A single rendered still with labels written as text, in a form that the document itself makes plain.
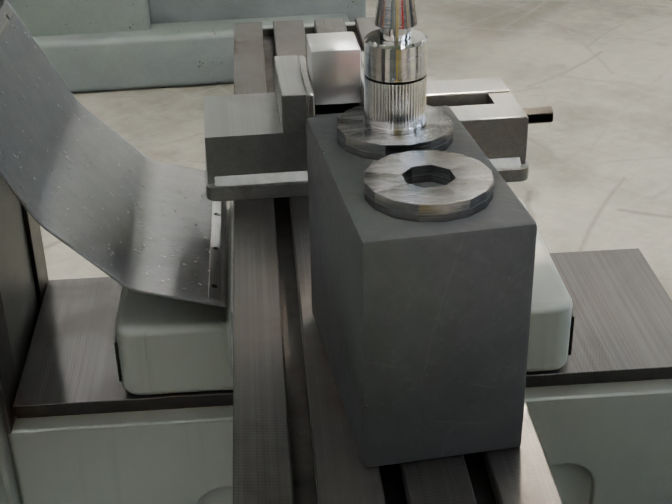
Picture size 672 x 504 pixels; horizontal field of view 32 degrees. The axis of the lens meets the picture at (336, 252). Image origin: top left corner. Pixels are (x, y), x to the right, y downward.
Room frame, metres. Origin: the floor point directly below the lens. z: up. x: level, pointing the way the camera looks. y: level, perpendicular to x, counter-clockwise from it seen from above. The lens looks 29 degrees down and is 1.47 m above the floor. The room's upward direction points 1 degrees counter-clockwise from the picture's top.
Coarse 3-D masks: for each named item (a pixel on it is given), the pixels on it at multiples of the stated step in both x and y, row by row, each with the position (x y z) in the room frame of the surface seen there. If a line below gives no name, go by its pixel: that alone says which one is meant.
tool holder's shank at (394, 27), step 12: (384, 0) 0.81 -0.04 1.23; (396, 0) 0.81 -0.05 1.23; (408, 0) 0.81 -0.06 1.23; (384, 12) 0.81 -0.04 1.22; (396, 12) 0.81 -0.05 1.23; (408, 12) 0.81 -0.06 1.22; (384, 24) 0.81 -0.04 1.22; (396, 24) 0.80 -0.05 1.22; (408, 24) 0.81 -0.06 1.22; (384, 36) 0.81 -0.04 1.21; (396, 36) 0.81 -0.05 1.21; (408, 36) 0.81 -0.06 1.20
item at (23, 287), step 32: (0, 0) 1.28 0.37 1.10; (0, 192) 1.15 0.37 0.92; (0, 224) 1.13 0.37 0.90; (32, 224) 1.26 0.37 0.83; (0, 256) 1.10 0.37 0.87; (32, 256) 1.24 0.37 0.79; (0, 288) 1.08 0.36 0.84; (32, 288) 1.23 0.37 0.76; (0, 320) 1.04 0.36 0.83; (32, 320) 1.20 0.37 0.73; (0, 352) 1.02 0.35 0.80; (0, 384) 1.00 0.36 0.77; (0, 416) 0.99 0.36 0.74; (0, 448) 0.99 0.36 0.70; (0, 480) 0.98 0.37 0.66
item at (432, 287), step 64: (320, 128) 0.84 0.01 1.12; (448, 128) 0.81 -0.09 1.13; (320, 192) 0.80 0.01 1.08; (384, 192) 0.70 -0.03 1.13; (448, 192) 0.70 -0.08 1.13; (512, 192) 0.72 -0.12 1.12; (320, 256) 0.81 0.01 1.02; (384, 256) 0.66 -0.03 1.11; (448, 256) 0.66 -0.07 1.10; (512, 256) 0.67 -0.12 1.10; (320, 320) 0.82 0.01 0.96; (384, 320) 0.66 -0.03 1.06; (448, 320) 0.66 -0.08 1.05; (512, 320) 0.67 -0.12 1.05; (384, 384) 0.66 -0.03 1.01; (448, 384) 0.66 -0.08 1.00; (512, 384) 0.67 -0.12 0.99; (384, 448) 0.66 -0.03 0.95; (448, 448) 0.66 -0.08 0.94
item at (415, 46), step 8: (376, 32) 0.83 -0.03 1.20; (416, 32) 0.83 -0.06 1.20; (368, 40) 0.81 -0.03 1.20; (376, 40) 0.81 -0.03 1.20; (384, 40) 0.81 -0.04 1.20; (408, 40) 0.81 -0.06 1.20; (416, 40) 0.81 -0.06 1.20; (424, 40) 0.81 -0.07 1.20; (368, 48) 0.81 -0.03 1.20; (376, 48) 0.80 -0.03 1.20; (384, 48) 0.80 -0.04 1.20; (392, 48) 0.80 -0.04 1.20; (400, 48) 0.80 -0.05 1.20; (408, 48) 0.80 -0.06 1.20; (416, 48) 0.80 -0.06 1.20; (424, 48) 0.81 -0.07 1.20; (376, 56) 0.80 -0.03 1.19; (384, 56) 0.80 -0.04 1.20; (392, 56) 0.80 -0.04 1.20; (400, 56) 0.80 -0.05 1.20; (408, 56) 0.80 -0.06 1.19; (416, 56) 0.80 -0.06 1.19
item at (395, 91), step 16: (368, 64) 0.81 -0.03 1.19; (384, 64) 0.80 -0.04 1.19; (400, 64) 0.80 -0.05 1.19; (416, 64) 0.80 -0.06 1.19; (368, 80) 0.81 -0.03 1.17; (384, 80) 0.80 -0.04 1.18; (400, 80) 0.80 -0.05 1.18; (416, 80) 0.80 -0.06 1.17; (368, 96) 0.81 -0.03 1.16; (384, 96) 0.80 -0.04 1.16; (400, 96) 0.80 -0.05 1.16; (416, 96) 0.80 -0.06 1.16; (368, 112) 0.81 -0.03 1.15; (384, 112) 0.80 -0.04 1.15; (400, 112) 0.80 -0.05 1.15; (416, 112) 0.80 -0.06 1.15; (384, 128) 0.80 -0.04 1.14; (400, 128) 0.80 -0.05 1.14; (416, 128) 0.80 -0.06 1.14
